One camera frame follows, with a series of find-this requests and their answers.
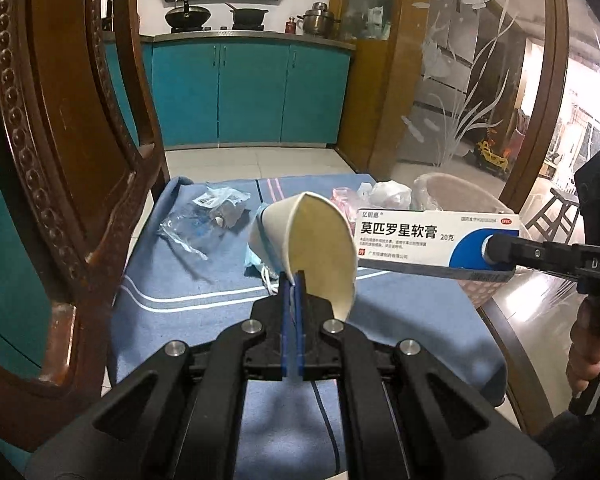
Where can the teal side counter cabinet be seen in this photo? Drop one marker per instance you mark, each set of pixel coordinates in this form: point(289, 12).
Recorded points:
point(24, 306)

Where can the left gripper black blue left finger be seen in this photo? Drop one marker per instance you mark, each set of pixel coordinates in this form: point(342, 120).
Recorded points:
point(178, 415)

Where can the blue face mask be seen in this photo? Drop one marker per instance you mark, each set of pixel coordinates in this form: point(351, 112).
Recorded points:
point(260, 264)

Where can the clear plastic wrapper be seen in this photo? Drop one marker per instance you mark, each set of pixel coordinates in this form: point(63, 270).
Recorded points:
point(198, 226)

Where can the black cooking pot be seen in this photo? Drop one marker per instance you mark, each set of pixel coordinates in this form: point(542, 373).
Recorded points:
point(247, 18)

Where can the steel stock pot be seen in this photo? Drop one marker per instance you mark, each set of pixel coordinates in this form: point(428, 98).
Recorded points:
point(318, 21)

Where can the white plastic bag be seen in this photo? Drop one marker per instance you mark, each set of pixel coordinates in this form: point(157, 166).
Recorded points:
point(388, 195)

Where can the pink plastic waste basket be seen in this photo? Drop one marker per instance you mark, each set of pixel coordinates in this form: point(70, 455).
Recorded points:
point(439, 191)

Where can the black wok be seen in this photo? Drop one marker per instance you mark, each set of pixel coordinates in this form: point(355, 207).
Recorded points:
point(185, 17)

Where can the white paper cup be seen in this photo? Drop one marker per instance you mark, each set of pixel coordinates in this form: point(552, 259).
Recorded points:
point(307, 233)

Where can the carved wooden chair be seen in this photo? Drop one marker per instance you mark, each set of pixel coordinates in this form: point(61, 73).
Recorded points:
point(80, 152)

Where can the pink plastic bag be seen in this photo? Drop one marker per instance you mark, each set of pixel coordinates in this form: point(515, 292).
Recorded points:
point(348, 202)

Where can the yellow toy truck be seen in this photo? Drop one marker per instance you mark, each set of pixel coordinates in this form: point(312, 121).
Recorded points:
point(487, 159)

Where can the etched glass sliding door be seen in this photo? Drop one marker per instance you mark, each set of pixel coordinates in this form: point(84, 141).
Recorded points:
point(458, 67)

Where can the small red canister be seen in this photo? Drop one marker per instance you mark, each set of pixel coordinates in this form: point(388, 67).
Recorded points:
point(291, 26)

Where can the wooden stool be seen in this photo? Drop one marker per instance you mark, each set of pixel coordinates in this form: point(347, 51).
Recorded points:
point(556, 221)

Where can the white blue medicine box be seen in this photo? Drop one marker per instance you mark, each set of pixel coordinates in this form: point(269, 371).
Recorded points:
point(441, 244)

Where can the blue striped table cloth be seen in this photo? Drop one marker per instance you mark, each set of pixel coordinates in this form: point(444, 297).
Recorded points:
point(290, 429)

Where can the teal kitchen cabinets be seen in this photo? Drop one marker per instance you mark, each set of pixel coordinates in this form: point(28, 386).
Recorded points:
point(232, 88)

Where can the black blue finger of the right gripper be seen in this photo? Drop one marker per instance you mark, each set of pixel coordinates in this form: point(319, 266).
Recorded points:
point(547, 257)

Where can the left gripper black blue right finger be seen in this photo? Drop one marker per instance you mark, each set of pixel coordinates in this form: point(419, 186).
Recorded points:
point(404, 414)

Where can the person's right hand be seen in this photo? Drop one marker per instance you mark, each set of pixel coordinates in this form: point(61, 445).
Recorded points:
point(584, 353)

